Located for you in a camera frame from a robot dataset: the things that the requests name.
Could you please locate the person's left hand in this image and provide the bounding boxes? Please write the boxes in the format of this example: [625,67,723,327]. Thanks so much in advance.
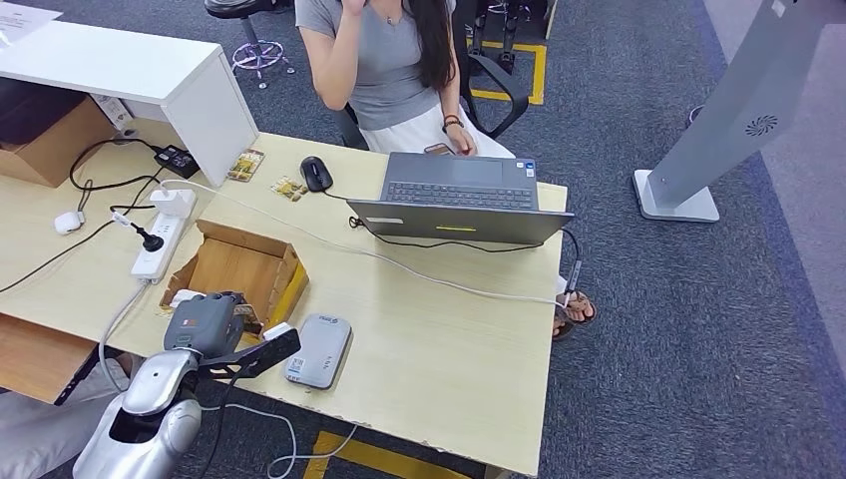
[444,123,479,158]

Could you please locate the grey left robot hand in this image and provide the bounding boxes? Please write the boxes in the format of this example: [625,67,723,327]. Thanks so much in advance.
[163,291,247,359]

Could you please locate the brown patterned room key card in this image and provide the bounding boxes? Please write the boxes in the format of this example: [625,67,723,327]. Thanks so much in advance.
[232,303,265,336]

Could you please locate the cardboard box yellow rim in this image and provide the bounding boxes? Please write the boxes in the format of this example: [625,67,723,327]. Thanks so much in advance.
[160,220,310,332]

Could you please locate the black computer mouse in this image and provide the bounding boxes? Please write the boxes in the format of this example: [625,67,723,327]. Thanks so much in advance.
[298,156,334,194]

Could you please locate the patterned ID card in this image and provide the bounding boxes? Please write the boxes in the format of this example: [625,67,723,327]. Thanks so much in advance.
[270,176,310,203]

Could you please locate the white paper card sleeve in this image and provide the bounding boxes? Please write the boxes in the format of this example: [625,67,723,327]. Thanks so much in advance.
[170,288,207,310]

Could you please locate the person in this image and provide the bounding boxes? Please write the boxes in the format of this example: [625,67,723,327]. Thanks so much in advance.
[295,0,517,160]

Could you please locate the grey white card reader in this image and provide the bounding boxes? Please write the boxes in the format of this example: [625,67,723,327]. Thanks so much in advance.
[283,313,353,391]

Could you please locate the patterned yellow green card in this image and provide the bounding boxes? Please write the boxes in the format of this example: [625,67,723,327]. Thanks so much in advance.
[226,148,266,184]

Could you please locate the person's leg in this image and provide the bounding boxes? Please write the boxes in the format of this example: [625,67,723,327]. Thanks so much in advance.
[0,356,144,479]

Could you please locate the grey laptop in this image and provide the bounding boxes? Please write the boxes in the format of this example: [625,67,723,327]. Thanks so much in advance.
[346,152,576,246]

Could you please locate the white power strip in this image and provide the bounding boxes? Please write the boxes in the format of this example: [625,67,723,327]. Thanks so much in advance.
[130,211,187,285]

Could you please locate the black power plug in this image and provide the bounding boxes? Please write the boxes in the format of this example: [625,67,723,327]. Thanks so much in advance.
[129,223,165,254]

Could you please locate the yellow floor tape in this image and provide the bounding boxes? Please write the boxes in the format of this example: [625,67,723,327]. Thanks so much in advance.
[300,430,474,479]
[467,40,549,106]

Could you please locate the black stool chrome base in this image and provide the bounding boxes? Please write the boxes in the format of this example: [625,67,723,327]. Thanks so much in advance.
[203,0,296,89]

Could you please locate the black stand legs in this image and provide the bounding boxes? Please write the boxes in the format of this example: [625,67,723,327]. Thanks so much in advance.
[472,0,520,74]

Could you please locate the white charger block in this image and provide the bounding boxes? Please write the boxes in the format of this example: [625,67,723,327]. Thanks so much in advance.
[149,188,198,220]

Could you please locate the chrome star base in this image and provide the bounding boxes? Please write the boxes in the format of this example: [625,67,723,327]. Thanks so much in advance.
[485,0,534,18]

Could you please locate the black power adapter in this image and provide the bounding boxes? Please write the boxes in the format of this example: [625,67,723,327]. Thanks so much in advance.
[154,145,201,180]

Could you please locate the brown wooden drawer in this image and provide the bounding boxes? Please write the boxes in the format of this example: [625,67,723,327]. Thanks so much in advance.
[0,313,99,406]

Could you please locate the small white rounded case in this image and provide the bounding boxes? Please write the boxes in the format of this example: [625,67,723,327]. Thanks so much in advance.
[52,211,86,237]

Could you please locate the brown cardboard carton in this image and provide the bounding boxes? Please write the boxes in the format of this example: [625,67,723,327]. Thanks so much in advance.
[0,95,117,190]

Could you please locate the white printed box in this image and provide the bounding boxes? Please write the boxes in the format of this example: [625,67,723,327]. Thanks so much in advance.
[89,93,134,130]

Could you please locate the white desk shelf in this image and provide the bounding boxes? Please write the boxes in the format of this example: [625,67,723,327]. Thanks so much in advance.
[0,18,260,189]

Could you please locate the grey kiosk stand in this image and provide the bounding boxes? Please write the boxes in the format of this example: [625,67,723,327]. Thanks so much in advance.
[633,0,846,224]

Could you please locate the white printed paper sheet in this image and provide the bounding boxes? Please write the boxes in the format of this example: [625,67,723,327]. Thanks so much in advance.
[0,1,64,42]

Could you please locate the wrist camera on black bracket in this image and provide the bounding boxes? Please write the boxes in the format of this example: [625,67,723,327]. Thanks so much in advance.
[198,321,302,381]

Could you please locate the grey power strip cable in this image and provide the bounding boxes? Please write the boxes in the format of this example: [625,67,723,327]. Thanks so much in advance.
[97,282,150,394]

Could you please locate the black camera cable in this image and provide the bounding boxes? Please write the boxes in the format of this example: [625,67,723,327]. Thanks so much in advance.
[198,377,242,479]

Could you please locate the white desk cable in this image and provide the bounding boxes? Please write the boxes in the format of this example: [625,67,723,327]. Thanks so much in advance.
[158,180,571,309]

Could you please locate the white floor cable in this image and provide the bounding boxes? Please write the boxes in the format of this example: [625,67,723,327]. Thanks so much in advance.
[201,401,358,479]

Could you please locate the long black cable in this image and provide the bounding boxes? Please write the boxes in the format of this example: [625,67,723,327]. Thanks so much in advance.
[0,170,167,295]

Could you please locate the black looped cable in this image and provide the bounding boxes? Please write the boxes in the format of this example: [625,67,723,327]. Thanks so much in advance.
[67,137,164,213]

